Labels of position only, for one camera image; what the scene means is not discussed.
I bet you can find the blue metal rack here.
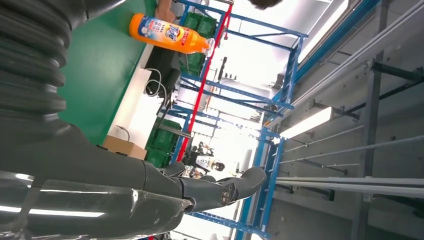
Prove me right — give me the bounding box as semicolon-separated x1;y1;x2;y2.
158;0;309;167
185;127;289;240

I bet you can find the ceiling light tube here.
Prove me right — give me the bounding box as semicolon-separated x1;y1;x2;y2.
279;106;334;140
297;0;350;64

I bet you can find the brown cardboard box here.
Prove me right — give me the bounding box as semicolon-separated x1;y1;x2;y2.
101;135;148;161

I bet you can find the black carrying case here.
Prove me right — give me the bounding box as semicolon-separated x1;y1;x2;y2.
144;49;181;97

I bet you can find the green plastic crate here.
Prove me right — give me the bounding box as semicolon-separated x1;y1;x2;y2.
183;12;218;39
145;118;184;169
179;52;206;77

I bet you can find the white table with devices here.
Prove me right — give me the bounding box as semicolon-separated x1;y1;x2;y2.
107;44;186;150

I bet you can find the green table mat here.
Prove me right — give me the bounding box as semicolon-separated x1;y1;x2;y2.
57;0;157;147

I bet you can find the red pole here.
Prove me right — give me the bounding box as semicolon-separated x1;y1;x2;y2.
175;3;233;163

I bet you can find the background humanoid robot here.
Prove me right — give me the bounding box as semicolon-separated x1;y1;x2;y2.
183;141;227;178

